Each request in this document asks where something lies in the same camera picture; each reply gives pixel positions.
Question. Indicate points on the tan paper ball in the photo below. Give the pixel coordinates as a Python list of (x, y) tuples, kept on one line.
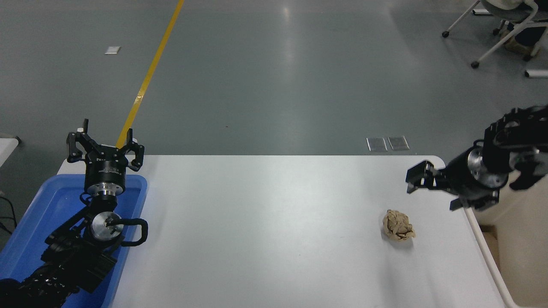
[(398, 224)]

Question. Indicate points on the large pale plastic bin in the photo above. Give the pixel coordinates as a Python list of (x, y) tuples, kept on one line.
[(522, 256)]

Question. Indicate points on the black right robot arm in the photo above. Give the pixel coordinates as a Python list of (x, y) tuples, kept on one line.
[(513, 137)]

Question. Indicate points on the silver floor plate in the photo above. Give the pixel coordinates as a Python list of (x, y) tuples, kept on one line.
[(398, 143), (377, 144)]

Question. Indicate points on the white floor bar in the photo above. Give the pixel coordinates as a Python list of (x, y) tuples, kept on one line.
[(536, 73)]

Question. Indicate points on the seated person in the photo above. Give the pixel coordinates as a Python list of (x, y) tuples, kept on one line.
[(524, 40)]

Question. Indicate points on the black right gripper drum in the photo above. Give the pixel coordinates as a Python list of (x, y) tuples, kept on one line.
[(456, 177)]

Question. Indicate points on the white side table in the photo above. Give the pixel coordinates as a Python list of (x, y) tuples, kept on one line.
[(6, 149)]

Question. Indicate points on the small white floor tag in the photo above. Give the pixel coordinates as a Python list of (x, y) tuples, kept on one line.
[(112, 50)]

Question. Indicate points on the blue plastic tray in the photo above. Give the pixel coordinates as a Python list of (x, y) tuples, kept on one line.
[(47, 205)]

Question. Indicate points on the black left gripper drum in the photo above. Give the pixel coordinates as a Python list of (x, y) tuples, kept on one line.
[(105, 169)]

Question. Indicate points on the white-framed wheeled office chair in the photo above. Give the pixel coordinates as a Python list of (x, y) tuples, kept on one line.
[(509, 34)]

